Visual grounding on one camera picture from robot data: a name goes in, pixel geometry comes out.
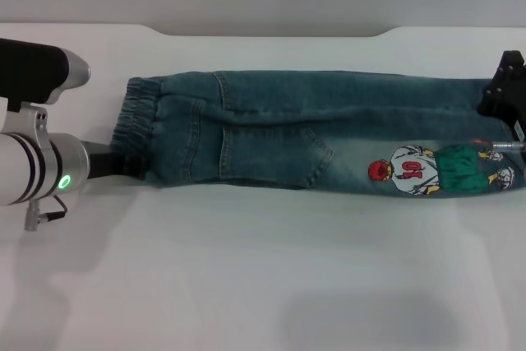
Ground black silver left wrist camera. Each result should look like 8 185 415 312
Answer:
0 37 90 113

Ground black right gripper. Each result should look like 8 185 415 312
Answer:
476 49 526 142

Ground blue washed denim shorts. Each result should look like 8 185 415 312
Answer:
110 70 526 201

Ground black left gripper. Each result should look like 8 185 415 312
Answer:
81 141 149 180

